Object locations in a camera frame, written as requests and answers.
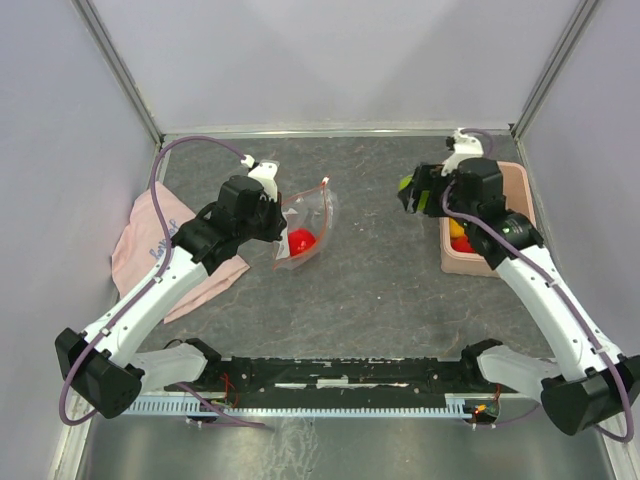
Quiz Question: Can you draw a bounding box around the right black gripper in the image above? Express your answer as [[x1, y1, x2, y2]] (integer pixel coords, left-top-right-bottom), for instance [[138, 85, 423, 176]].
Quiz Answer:
[[397, 162, 475, 229]]

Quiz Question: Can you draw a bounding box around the red apple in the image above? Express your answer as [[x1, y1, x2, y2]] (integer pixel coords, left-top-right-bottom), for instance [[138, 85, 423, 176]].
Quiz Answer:
[[287, 228, 316, 257]]

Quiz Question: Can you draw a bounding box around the clear zip top bag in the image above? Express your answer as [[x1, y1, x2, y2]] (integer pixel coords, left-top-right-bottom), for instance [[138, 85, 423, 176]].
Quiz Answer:
[[273, 176, 339, 270]]

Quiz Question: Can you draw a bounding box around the pink plastic bin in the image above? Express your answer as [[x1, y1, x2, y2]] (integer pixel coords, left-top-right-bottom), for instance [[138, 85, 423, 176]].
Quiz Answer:
[[440, 161, 542, 277]]

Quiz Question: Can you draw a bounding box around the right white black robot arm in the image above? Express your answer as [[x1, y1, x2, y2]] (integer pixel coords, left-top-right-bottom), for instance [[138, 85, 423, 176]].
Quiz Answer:
[[398, 157, 639, 443]]

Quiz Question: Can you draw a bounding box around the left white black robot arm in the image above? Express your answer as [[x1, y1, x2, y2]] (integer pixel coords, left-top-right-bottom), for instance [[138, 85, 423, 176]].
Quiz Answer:
[[54, 174, 286, 426]]

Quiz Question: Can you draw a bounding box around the yellow lemon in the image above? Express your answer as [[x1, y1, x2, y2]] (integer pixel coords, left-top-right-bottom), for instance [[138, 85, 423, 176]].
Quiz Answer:
[[449, 218, 465, 239]]

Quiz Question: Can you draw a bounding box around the small red fruit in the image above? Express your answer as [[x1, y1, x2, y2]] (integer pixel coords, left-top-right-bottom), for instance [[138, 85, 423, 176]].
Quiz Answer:
[[451, 237, 475, 254]]

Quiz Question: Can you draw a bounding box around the pink folded cloth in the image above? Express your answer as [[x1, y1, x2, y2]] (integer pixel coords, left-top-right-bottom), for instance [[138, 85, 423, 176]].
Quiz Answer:
[[112, 182, 249, 324]]

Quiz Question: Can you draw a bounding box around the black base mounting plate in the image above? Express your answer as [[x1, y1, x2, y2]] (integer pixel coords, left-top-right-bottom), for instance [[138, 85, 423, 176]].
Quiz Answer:
[[187, 357, 515, 410]]

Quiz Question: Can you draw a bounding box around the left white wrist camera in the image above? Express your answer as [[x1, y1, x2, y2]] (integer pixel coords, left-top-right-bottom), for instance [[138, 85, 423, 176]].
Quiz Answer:
[[241, 155, 279, 201]]

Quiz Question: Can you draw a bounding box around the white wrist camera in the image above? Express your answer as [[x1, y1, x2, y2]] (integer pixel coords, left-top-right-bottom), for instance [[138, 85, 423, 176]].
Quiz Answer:
[[241, 155, 279, 201], [442, 128, 484, 176]]

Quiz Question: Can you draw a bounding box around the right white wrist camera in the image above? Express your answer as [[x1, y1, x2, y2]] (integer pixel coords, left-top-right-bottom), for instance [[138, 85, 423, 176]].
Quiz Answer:
[[442, 128, 484, 176]]

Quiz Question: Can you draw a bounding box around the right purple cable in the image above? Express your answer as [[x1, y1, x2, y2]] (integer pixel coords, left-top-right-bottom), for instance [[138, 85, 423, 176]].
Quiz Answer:
[[442, 127, 636, 444]]

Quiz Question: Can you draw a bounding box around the purple cable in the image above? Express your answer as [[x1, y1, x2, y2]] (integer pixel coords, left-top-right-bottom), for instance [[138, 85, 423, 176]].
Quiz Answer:
[[442, 127, 636, 444], [57, 134, 266, 431]]

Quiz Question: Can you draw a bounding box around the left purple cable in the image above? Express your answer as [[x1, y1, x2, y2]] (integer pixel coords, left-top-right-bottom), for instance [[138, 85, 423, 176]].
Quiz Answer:
[[57, 134, 266, 431]]

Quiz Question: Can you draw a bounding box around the aluminium frame rail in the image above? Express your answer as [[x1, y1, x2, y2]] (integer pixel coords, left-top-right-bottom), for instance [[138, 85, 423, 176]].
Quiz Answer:
[[162, 128, 516, 141]]

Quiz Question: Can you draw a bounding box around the light blue cable duct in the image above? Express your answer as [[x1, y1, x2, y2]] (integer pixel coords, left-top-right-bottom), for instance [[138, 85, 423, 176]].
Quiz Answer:
[[119, 394, 474, 417]]

